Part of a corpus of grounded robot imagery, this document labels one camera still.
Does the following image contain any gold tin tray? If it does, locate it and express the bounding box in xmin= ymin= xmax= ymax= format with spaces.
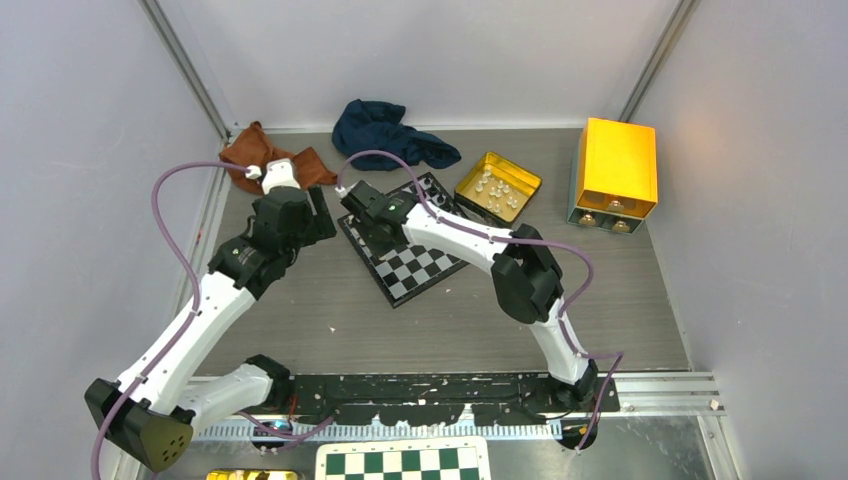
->
xmin=454 ymin=151 xmax=542 ymax=227

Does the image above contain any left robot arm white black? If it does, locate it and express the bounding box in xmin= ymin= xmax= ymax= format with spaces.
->
xmin=84 ymin=186 xmax=336 ymax=473

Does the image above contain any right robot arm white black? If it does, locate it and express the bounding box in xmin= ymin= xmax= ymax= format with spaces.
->
xmin=336 ymin=181 xmax=598 ymax=411

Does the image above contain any green white checkered board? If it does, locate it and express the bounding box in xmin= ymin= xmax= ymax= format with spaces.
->
xmin=315 ymin=436 xmax=492 ymax=480

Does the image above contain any black white chessboard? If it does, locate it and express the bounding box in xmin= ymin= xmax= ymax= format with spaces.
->
xmin=337 ymin=172 xmax=468 ymax=308

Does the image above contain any orange brown cloth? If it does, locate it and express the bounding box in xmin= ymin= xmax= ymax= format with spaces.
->
xmin=219 ymin=121 xmax=338 ymax=190

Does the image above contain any dark blue cloth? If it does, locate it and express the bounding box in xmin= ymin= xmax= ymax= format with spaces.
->
xmin=331 ymin=99 xmax=462 ymax=169

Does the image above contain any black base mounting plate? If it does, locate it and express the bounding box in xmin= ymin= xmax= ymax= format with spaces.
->
xmin=248 ymin=372 xmax=620 ymax=427

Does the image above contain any yellow drawer box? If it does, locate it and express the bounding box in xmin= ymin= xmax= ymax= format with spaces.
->
xmin=567 ymin=117 xmax=659 ymax=234

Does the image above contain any gold object bottom edge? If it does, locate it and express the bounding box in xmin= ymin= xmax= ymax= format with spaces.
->
xmin=206 ymin=469 xmax=304 ymax=480

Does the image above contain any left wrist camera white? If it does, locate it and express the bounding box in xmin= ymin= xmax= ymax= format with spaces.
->
xmin=245 ymin=158 xmax=301 ymax=194

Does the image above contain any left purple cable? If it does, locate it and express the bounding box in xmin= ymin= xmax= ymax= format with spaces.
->
xmin=91 ymin=162 xmax=336 ymax=480

